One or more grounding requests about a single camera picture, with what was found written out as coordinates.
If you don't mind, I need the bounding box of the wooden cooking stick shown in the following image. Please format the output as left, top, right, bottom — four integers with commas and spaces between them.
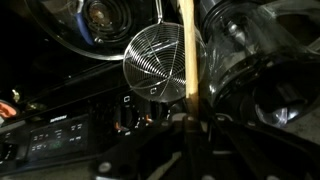
179, 0, 198, 115

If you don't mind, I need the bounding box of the black blender with jar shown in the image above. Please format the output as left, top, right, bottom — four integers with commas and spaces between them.
199, 0, 320, 128

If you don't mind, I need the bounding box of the black electric stove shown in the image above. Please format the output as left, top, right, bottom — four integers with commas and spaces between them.
0, 0, 183, 180

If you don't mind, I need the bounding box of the glass pot lid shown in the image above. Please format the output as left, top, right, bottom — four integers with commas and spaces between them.
25, 0, 157, 61

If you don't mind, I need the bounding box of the wire mesh skimmer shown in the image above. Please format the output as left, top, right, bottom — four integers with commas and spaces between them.
123, 0, 206, 103

